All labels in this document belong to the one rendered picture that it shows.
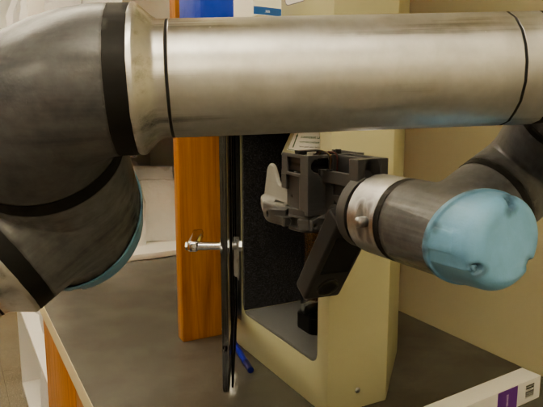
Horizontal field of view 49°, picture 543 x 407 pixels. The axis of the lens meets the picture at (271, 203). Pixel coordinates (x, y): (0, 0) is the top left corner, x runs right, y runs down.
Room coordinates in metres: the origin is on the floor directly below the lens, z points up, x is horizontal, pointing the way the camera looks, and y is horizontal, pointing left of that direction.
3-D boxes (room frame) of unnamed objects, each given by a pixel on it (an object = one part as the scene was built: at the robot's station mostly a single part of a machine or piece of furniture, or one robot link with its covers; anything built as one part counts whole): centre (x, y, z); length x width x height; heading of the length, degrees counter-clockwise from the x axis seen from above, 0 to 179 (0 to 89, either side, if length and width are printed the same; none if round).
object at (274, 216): (0.65, -0.02, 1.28); 0.09 x 0.05 x 0.02; 29
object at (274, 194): (0.70, 0.00, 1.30); 0.09 x 0.03 x 0.06; 29
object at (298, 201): (0.61, -0.07, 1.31); 0.12 x 0.08 x 0.09; 29
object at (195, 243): (0.87, 0.10, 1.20); 0.10 x 0.05 x 0.03; 1
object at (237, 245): (0.84, 0.05, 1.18); 0.02 x 0.02 x 0.06; 1
